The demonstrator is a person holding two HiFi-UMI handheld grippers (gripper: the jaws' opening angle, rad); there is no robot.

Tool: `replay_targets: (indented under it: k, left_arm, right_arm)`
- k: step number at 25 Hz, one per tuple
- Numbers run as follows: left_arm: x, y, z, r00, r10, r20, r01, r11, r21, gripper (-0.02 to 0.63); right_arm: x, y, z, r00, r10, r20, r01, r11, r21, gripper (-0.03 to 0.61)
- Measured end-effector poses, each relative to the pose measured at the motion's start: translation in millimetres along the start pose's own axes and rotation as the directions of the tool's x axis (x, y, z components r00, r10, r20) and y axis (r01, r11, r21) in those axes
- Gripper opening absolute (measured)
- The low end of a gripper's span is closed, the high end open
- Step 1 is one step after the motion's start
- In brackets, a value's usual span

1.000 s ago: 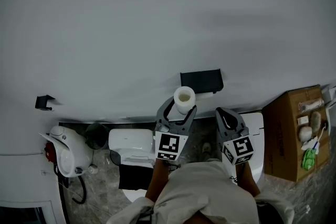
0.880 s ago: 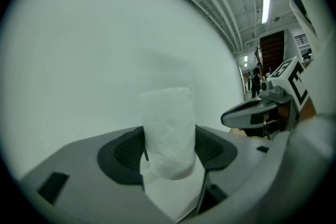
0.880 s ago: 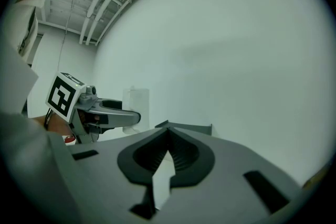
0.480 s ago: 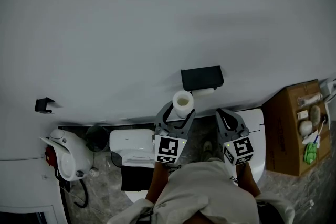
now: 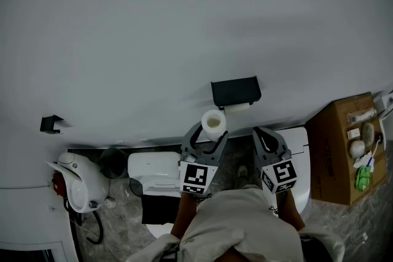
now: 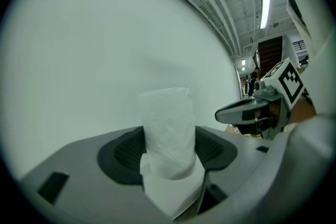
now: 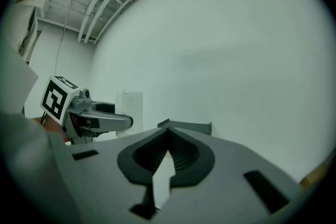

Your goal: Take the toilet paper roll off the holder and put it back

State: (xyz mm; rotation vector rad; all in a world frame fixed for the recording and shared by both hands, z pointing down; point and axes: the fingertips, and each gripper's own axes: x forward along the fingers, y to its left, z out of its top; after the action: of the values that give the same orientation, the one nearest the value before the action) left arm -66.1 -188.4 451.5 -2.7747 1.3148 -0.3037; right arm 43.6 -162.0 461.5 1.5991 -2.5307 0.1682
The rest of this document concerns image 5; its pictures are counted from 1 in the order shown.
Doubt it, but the white round ball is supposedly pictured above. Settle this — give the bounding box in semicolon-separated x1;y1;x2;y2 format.
349;139;367;159

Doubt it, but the white holder rod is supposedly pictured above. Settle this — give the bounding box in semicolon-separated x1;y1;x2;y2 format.
223;102;252;115

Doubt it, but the person's shoe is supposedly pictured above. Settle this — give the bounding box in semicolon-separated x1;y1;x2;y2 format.
235;164;250;190

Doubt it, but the person's beige clothing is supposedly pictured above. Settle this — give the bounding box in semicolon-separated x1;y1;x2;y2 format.
126;184;346;262

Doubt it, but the white appliance with red part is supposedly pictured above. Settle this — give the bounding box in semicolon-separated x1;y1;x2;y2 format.
45;152;117;214

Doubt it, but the person's left forearm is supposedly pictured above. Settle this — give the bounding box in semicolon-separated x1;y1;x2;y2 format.
169;191;200;239

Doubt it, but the crumpled white tissue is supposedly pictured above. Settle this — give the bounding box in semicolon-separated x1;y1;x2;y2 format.
352;152;376;170

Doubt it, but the white toilet paper roll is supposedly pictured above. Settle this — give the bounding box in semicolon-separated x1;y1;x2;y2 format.
201;109;228;142

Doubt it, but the black cloth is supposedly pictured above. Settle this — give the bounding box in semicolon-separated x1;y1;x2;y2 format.
141;192;181;225

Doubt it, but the white and blue toothbrush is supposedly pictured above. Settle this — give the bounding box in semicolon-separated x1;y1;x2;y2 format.
366;138;382;168

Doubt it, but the person's right forearm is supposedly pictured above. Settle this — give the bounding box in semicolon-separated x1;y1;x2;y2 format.
276;191;306;231

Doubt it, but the grey scrub sponge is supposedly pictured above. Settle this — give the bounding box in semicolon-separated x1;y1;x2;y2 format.
362;122;376;148

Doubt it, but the black hose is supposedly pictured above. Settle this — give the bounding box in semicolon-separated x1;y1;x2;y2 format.
68;210;104;245

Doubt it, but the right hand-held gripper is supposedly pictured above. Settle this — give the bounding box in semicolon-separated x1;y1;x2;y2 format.
252;126;298;195

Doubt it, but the white ceramic fixture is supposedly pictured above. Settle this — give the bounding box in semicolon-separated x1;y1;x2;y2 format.
274;126;311;218

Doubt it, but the grey waste bin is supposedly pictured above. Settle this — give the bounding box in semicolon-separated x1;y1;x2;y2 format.
99;147;130;180

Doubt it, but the green cloth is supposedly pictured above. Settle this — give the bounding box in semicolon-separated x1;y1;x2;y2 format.
355;165;373;192

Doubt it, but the small black wall hook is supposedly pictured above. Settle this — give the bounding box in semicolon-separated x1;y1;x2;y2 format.
39;114;64;135

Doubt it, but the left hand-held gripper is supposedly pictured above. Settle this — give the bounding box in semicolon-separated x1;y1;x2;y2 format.
178;122;230;196

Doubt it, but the black toilet paper holder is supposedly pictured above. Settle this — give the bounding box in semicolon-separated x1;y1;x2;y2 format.
211;75;262;110

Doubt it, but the brown cardboard box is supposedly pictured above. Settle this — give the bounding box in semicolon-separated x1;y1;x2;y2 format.
305;91;388;206

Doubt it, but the clear plastic bagged item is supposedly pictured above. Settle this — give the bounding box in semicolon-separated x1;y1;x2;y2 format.
346;107;378;126

